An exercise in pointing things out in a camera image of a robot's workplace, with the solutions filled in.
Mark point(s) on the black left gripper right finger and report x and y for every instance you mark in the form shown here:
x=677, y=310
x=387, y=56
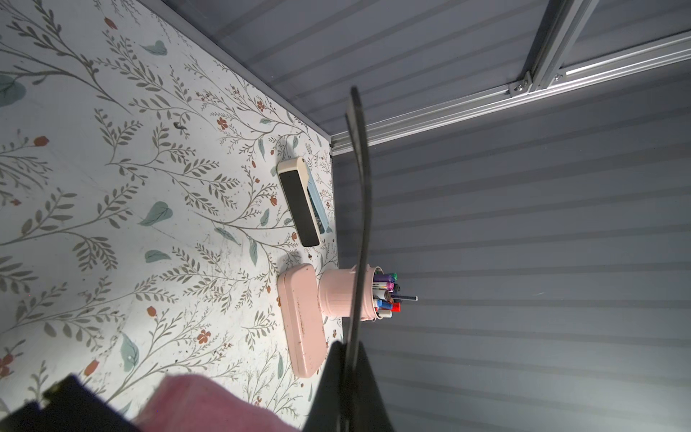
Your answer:
x=358, y=407

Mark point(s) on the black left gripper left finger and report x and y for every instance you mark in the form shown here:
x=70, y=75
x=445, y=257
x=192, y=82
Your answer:
x=69, y=406

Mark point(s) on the black strap wristwatch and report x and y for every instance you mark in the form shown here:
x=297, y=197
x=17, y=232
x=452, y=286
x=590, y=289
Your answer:
x=358, y=136

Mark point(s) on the pink cloth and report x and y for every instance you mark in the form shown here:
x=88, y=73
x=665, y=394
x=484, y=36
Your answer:
x=192, y=402

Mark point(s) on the coloured markers bunch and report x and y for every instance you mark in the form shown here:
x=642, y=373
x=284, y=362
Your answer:
x=387, y=295

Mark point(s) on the pink pen cup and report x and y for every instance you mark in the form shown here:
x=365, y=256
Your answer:
x=336, y=293

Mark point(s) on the pink case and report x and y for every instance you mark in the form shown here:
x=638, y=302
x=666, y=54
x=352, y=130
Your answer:
x=303, y=325

